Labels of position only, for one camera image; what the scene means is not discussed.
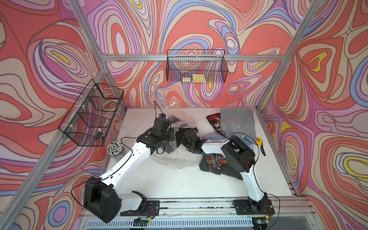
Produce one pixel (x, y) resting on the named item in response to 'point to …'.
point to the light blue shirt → (214, 136)
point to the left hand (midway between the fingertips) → (173, 132)
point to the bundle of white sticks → (115, 148)
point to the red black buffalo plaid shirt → (215, 120)
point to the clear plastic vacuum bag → (178, 157)
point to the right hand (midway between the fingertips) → (180, 142)
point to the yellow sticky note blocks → (196, 77)
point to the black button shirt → (169, 146)
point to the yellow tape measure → (259, 142)
